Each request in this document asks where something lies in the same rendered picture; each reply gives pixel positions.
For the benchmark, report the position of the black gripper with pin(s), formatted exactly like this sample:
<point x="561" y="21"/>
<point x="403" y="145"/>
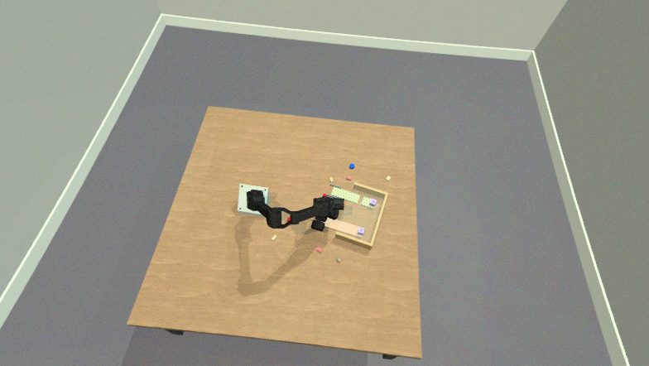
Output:
<point x="318" y="225"/>

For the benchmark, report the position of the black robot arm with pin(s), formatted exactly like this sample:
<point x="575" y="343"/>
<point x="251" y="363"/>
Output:
<point x="322" y="207"/>

